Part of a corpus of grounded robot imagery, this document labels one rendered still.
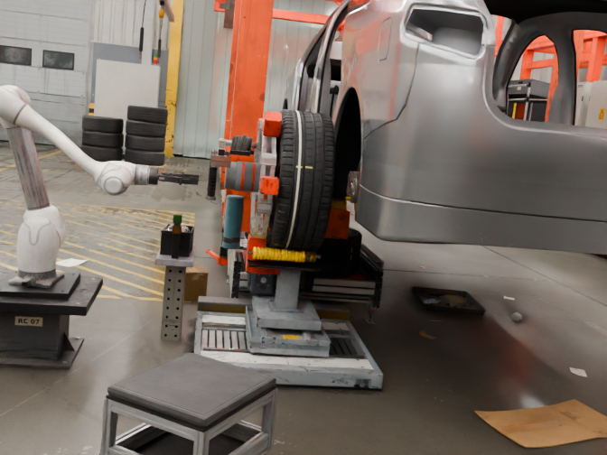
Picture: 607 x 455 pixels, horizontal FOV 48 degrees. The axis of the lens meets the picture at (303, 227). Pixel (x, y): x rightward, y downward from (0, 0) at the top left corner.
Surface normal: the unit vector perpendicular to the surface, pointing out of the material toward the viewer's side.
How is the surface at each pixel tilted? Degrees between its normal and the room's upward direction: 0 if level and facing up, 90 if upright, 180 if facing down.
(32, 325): 90
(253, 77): 90
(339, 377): 90
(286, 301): 90
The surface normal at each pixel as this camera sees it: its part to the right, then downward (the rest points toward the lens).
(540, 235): 0.06, 0.36
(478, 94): -0.19, 0.11
